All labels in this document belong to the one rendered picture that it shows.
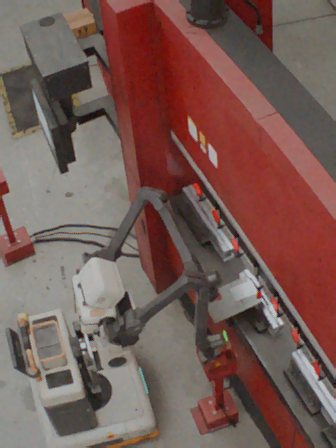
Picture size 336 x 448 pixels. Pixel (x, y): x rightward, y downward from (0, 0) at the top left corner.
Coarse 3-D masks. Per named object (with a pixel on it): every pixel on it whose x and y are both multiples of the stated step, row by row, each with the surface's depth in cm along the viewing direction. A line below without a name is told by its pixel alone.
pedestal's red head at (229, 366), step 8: (224, 328) 439; (224, 336) 442; (224, 352) 439; (200, 360) 443; (216, 360) 441; (224, 360) 438; (232, 360) 441; (208, 368) 439; (216, 368) 430; (224, 368) 433; (232, 368) 436; (208, 376) 436; (216, 376) 436; (224, 376) 439
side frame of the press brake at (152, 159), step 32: (128, 0) 383; (224, 0) 400; (256, 0) 409; (128, 32) 389; (128, 64) 405; (160, 64) 414; (128, 96) 420; (160, 96) 430; (128, 128) 447; (160, 128) 448; (128, 160) 477; (160, 160) 466; (160, 224) 505; (160, 256) 528; (160, 288) 552
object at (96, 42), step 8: (80, 40) 461; (88, 40) 460; (96, 40) 459; (104, 40) 459; (88, 48) 456; (96, 48) 455; (104, 48) 454; (88, 56) 461; (96, 56) 460; (104, 56) 450; (104, 64) 454
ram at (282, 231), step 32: (160, 32) 397; (192, 96) 394; (224, 128) 371; (224, 160) 389; (256, 160) 350; (224, 192) 408; (256, 192) 366; (288, 192) 330; (256, 224) 382; (288, 224) 344; (288, 256) 359; (320, 256) 323; (288, 288) 374; (320, 288) 336; (320, 320) 350; (320, 352) 365
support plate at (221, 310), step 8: (240, 280) 437; (224, 288) 435; (224, 296) 432; (248, 296) 431; (208, 304) 430; (216, 304) 429; (224, 304) 429; (232, 304) 429; (240, 304) 428; (248, 304) 428; (256, 304) 428; (208, 312) 428; (216, 312) 426; (224, 312) 426; (232, 312) 426; (216, 320) 423
